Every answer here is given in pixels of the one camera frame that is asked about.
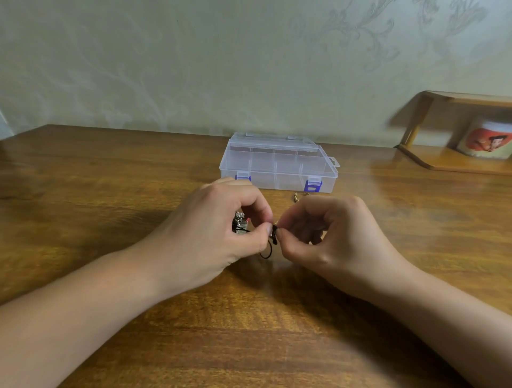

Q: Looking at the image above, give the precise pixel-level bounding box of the clear plastic organizer box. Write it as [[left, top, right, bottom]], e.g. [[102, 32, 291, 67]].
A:
[[219, 132, 341, 193]]

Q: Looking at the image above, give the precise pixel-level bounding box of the person's right hand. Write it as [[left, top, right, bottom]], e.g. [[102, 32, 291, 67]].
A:
[[275, 195, 421, 303]]

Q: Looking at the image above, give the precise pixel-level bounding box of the white printed mug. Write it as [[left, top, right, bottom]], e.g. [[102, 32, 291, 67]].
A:
[[457, 117, 512, 159]]

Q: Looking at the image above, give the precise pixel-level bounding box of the person's right forearm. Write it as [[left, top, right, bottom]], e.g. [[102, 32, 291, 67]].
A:
[[372, 268, 512, 388]]

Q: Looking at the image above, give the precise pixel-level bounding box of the person's left hand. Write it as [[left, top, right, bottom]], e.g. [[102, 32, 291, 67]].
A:
[[132, 178, 274, 298]]

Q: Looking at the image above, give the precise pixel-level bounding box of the wooden shelf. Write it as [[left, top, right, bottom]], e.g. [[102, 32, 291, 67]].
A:
[[395, 90, 512, 176]]

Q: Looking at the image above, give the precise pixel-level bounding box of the person's left forearm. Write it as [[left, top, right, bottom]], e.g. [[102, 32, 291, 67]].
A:
[[0, 246, 181, 388]]

